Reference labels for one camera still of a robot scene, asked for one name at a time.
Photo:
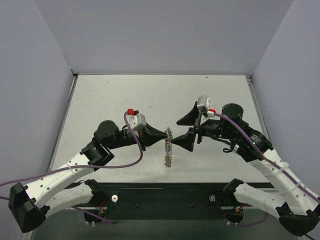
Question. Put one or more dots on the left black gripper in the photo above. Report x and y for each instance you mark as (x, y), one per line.
(144, 138)

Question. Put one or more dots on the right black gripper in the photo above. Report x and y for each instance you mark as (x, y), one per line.
(197, 129)

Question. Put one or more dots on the metal ring disc with keyrings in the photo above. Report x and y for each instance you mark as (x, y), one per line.
(168, 148)

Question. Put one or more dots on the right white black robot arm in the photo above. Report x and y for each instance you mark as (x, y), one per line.
(295, 206)

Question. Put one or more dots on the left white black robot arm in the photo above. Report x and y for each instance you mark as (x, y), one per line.
(32, 203)

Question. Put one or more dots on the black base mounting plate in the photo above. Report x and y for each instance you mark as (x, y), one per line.
(167, 201)

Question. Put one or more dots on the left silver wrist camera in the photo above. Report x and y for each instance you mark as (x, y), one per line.
(137, 121)

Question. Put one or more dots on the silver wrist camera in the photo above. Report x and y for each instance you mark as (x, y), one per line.
(137, 121)
(203, 102)

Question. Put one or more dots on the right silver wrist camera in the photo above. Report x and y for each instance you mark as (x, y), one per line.
(203, 102)

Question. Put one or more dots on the aluminium frame rail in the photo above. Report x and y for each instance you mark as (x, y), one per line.
(95, 196)

